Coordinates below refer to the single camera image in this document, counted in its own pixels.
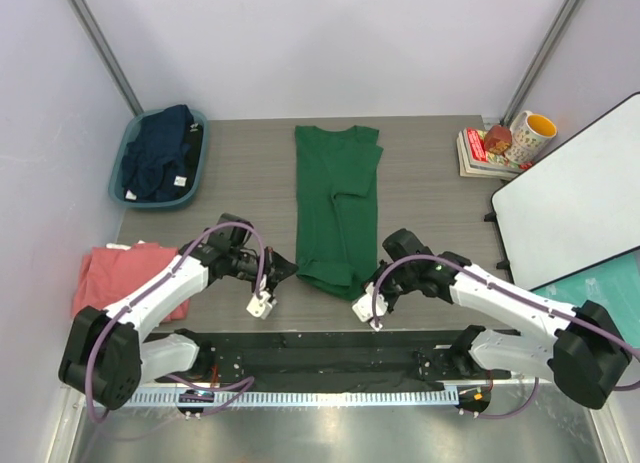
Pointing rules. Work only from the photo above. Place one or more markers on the green t shirt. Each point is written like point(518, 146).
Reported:
point(337, 208)

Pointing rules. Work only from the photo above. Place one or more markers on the white board black rim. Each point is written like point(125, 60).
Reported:
point(576, 207)

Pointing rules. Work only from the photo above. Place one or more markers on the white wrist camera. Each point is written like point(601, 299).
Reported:
point(260, 306)
point(369, 309)

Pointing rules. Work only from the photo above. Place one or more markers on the stack of books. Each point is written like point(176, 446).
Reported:
point(475, 162)

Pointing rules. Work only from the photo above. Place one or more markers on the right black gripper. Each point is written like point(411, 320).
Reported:
point(390, 300)

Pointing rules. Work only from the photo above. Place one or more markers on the red small box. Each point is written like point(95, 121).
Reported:
point(497, 140)

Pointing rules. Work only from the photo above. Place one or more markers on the left aluminium frame post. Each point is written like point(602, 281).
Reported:
point(102, 47)

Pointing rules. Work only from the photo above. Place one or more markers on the teal folding board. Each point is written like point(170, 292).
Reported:
point(614, 284)

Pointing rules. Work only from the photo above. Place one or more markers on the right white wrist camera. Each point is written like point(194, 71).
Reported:
point(369, 309)

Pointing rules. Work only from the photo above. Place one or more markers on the white mug yellow inside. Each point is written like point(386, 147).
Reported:
point(530, 133)

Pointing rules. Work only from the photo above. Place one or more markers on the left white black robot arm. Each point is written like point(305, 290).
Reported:
point(109, 354)

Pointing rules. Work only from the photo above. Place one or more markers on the teal plastic basket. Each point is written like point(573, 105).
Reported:
point(130, 131)

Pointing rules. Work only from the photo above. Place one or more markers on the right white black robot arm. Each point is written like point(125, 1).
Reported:
point(578, 348)

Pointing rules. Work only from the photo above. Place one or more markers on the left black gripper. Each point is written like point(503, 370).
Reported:
point(276, 268)

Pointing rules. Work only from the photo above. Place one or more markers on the pink folded t shirt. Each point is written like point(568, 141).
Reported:
point(108, 274)

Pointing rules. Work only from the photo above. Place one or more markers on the aluminium frame post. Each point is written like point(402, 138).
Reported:
point(102, 47)
point(542, 56)

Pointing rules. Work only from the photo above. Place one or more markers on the right aluminium frame post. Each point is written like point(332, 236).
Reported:
point(542, 56)

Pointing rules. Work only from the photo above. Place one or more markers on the navy blue t shirt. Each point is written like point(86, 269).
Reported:
point(160, 163)

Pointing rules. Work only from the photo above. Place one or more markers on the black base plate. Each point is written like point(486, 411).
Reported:
point(340, 362)

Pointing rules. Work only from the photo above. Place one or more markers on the slotted cable duct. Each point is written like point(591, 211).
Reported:
point(183, 397)

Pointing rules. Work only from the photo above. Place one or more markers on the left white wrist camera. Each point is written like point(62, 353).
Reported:
point(260, 306)

